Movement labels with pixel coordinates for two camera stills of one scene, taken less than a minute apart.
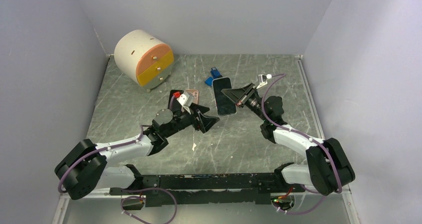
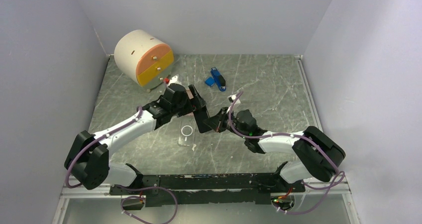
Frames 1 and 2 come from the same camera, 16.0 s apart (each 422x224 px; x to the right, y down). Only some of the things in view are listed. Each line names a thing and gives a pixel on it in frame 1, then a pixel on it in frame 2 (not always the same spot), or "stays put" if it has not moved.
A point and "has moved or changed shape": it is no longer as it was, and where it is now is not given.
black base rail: x=238 y=188 stays put
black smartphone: x=225 y=105 has moved or changed shape
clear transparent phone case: x=225 y=106 -> x=186 y=129
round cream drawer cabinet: x=143 y=58 stays put
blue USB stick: x=208 y=81 stays put
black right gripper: x=240 y=96 -> x=216 y=123
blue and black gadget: x=215 y=73 stays put
